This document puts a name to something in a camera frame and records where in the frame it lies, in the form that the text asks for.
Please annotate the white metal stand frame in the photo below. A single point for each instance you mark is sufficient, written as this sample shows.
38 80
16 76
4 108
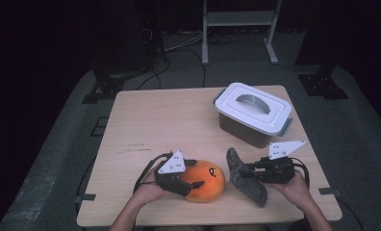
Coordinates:
240 18

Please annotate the orange plush toy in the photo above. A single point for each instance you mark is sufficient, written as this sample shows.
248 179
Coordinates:
208 184

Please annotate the person's right hand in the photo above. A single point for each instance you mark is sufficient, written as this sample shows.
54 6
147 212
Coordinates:
296 191

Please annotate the grey tape strip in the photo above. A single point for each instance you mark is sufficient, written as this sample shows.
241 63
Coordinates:
86 197
329 191

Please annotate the black tape floor marking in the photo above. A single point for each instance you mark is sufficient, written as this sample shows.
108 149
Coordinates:
99 126

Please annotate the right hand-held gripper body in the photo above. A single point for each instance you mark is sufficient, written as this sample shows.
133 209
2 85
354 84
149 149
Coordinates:
278 171

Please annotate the black stand base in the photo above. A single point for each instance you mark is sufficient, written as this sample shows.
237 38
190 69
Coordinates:
103 88
321 85

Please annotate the person's left hand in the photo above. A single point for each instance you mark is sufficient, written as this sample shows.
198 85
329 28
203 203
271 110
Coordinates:
148 192

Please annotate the smoky transparent storage box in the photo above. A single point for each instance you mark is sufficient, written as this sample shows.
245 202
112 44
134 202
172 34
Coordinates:
243 131

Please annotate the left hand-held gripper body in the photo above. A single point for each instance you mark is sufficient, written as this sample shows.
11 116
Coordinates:
172 166

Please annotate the grey fuzzy cloth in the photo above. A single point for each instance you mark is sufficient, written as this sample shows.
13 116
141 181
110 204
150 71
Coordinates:
246 186

